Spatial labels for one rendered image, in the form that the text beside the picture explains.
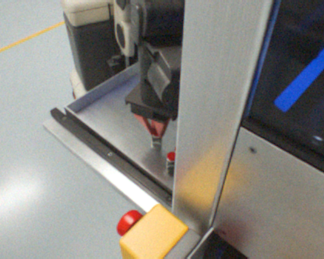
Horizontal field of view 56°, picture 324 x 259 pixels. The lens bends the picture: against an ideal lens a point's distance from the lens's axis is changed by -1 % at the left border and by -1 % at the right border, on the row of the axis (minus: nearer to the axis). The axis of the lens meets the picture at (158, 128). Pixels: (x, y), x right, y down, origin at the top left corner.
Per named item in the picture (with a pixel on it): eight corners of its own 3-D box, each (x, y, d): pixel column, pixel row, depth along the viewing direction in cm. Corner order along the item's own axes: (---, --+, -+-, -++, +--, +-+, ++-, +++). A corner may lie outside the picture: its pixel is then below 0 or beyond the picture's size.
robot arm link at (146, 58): (166, 28, 50) (133, 35, 49) (183, 48, 46) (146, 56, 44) (165, 64, 55) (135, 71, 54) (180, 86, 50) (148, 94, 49)
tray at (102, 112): (252, 129, 69) (255, 118, 67) (177, 206, 56) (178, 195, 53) (144, 68, 85) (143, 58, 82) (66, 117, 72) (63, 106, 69)
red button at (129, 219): (154, 232, 43) (153, 218, 40) (133, 253, 40) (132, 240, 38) (135, 215, 44) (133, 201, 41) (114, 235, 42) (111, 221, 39)
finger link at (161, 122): (163, 151, 60) (163, 116, 53) (132, 139, 62) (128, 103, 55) (179, 129, 64) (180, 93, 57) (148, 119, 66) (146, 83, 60)
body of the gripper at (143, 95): (173, 124, 53) (175, 90, 48) (123, 106, 57) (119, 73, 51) (189, 102, 57) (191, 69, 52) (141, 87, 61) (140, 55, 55)
